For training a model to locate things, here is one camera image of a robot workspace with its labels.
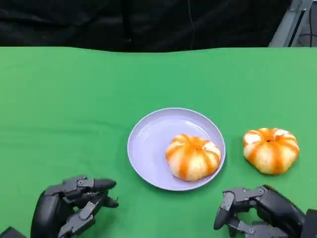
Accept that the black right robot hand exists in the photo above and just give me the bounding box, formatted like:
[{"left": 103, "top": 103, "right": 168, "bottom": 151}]
[{"left": 213, "top": 184, "right": 307, "bottom": 238}]

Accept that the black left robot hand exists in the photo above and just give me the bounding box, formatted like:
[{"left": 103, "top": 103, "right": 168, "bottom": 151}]
[{"left": 30, "top": 175, "right": 119, "bottom": 238}]

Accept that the orange and white bread roll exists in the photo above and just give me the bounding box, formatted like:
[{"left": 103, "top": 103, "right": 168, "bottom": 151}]
[
  {"left": 165, "top": 133, "right": 222, "bottom": 181},
  {"left": 242, "top": 127, "right": 300, "bottom": 176}
]

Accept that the green table cloth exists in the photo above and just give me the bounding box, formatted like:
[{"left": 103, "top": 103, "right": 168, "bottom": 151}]
[{"left": 0, "top": 46, "right": 317, "bottom": 238}]

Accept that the lilac plate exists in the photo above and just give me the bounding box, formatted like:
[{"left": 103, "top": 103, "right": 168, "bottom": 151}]
[{"left": 127, "top": 107, "right": 226, "bottom": 191}]

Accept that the black backdrop cloth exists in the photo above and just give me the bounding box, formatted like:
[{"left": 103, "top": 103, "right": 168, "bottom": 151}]
[{"left": 0, "top": 0, "right": 293, "bottom": 53}]

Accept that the grey metal frame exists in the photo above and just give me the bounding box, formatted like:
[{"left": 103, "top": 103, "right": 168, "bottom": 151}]
[{"left": 268, "top": 0, "right": 317, "bottom": 48}]

